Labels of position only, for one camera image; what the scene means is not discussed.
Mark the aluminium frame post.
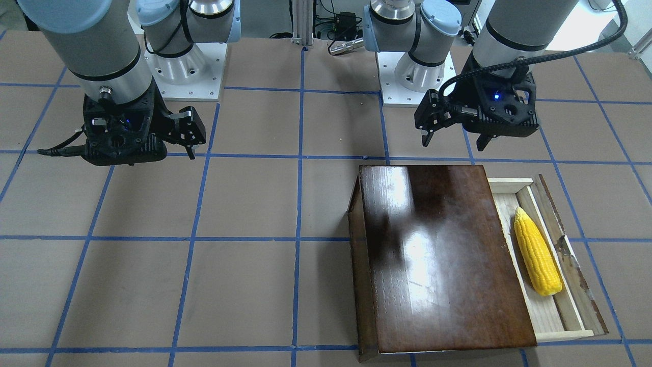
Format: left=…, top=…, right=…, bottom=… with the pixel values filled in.
left=290, top=0, right=314, bottom=49

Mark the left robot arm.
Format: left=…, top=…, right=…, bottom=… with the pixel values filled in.
left=363, top=1, right=577, bottom=151

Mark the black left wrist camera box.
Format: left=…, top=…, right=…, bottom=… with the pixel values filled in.
left=448, top=66, right=540, bottom=137

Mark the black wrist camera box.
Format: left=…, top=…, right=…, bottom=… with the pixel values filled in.
left=448, top=66, right=540, bottom=137
left=81, top=86, right=167, bottom=166

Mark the yellow corn cob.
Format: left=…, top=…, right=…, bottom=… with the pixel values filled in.
left=513, top=206, right=563, bottom=297

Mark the light wood drawer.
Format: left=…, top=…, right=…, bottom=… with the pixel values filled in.
left=488, top=176, right=609, bottom=342

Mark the dark brown wooden cabinet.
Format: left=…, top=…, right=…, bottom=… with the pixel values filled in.
left=347, top=165, right=537, bottom=363

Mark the silver cylindrical connector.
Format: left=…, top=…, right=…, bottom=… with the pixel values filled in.
left=328, top=38, right=365, bottom=56

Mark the black cable bundle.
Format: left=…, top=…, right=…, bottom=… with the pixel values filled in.
left=269, top=0, right=367, bottom=41

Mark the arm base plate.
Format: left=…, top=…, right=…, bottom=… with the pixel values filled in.
left=144, top=43, right=228, bottom=102
left=376, top=52, right=456, bottom=107

